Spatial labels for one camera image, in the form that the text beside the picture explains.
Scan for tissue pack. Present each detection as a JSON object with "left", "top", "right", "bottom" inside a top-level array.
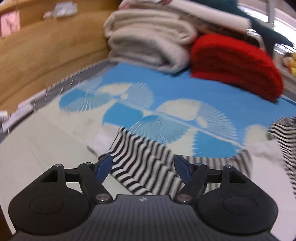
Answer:
[{"left": 43, "top": 1, "right": 78, "bottom": 19}]

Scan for teal shark plush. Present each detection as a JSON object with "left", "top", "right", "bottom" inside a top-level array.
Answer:
[{"left": 194, "top": 0, "right": 293, "bottom": 57}]

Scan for wooden headboard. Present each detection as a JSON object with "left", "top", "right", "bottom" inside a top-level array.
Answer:
[{"left": 1, "top": 1, "right": 119, "bottom": 113}]

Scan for cream folded quilt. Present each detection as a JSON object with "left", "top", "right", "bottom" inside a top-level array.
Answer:
[{"left": 103, "top": 9, "right": 198, "bottom": 74}]

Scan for yellow plush toys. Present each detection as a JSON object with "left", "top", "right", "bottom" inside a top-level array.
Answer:
[{"left": 287, "top": 53, "right": 296, "bottom": 77}]

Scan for white folded bedding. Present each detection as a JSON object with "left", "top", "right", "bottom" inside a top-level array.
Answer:
[{"left": 119, "top": 0, "right": 253, "bottom": 34}]

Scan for blue white patterned bedsheet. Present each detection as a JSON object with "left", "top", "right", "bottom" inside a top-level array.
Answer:
[{"left": 1, "top": 63, "right": 295, "bottom": 240}]

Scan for red folded blanket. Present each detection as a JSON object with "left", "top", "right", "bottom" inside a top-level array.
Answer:
[{"left": 190, "top": 34, "right": 283, "bottom": 101}]

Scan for striped white hooded sweater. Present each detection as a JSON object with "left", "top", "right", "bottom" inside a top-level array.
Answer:
[{"left": 92, "top": 116, "right": 296, "bottom": 197}]

